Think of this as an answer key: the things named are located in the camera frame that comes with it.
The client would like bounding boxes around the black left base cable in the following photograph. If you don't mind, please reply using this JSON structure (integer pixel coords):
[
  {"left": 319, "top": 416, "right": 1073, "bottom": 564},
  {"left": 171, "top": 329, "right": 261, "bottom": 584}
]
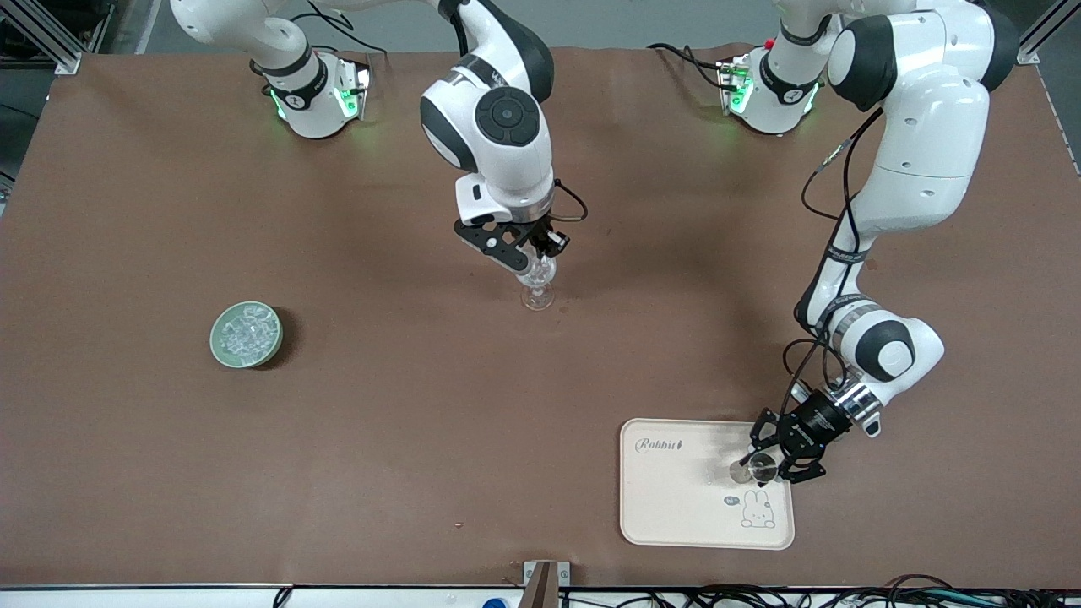
[{"left": 648, "top": 41, "right": 729, "bottom": 90}]

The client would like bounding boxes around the black cable tangle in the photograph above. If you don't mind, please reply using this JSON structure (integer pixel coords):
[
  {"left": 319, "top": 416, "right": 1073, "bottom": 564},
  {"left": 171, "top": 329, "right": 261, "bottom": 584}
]
[{"left": 562, "top": 574, "right": 1081, "bottom": 608}]

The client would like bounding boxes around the grey metal camera bracket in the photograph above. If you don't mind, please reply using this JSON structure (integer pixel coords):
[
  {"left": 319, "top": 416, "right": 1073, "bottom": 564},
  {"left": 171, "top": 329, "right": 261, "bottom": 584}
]
[{"left": 523, "top": 560, "right": 571, "bottom": 608}]

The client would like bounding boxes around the black base cable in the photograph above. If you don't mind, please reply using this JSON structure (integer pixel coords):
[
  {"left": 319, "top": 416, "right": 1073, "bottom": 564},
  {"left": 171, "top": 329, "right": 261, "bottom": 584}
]
[
  {"left": 648, "top": 41, "right": 729, "bottom": 90},
  {"left": 287, "top": 0, "right": 374, "bottom": 70}
]

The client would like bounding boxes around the cream rabbit print tray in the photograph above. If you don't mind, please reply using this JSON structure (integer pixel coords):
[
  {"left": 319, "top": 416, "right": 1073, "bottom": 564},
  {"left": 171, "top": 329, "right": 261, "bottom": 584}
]
[{"left": 619, "top": 418, "right": 796, "bottom": 551}]

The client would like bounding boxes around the steel double jigger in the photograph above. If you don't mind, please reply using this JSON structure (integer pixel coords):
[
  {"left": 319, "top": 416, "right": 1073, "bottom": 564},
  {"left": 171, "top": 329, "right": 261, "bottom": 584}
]
[{"left": 729, "top": 452, "right": 780, "bottom": 486}]

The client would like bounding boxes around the green round bowl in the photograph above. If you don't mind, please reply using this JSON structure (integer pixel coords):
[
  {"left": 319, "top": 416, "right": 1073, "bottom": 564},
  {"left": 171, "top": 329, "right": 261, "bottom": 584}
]
[{"left": 209, "top": 301, "right": 285, "bottom": 371}]

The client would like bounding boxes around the clear stemmed wine glass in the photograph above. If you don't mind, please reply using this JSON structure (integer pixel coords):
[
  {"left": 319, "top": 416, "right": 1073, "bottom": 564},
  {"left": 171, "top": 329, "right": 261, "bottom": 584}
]
[{"left": 517, "top": 253, "right": 558, "bottom": 312}]

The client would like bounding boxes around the brown table cover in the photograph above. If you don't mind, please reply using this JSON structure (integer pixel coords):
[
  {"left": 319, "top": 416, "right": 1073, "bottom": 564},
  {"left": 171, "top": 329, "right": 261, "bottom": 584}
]
[{"left": 0, "top": 44, "right": 1081, "bottom": 589}]

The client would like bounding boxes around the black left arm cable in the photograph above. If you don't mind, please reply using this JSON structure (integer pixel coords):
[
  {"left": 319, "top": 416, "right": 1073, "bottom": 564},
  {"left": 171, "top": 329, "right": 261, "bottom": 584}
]
[{"left": 781, "top": 108, "right": 885, "bottom": 423}]

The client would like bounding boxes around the black right base cable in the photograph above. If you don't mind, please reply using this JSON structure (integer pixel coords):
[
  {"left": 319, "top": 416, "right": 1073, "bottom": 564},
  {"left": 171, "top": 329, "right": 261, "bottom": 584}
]
[{"left": 287, "top": 0, "right": 374, "bottom": 70}]

